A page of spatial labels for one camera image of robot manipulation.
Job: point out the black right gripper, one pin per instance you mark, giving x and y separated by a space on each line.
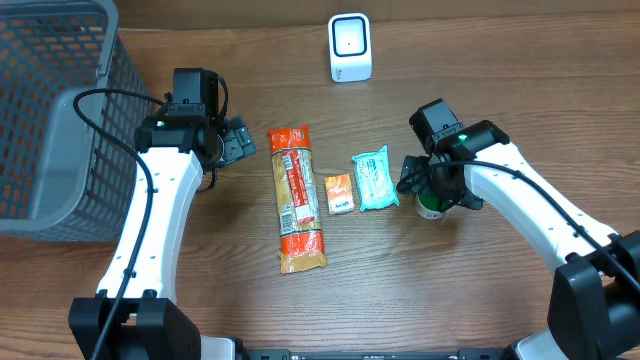
415 175

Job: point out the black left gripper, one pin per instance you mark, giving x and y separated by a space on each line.
238 143

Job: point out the green lidded can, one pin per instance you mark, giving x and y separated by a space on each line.
429 206

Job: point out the long orange noodle packet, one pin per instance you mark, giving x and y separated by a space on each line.
301 235

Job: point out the teal wet wipes pack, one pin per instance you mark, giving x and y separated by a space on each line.
373 179

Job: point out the small orange snack box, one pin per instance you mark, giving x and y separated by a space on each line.
339 194

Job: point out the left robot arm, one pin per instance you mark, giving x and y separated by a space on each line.
133 314

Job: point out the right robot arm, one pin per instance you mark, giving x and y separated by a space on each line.
594 305

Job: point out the white barcode scanner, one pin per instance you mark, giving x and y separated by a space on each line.
350 48

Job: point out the grey plastic shopping basket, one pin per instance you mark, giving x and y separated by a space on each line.
60 181

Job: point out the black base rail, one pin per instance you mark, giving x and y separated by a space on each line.
284 354

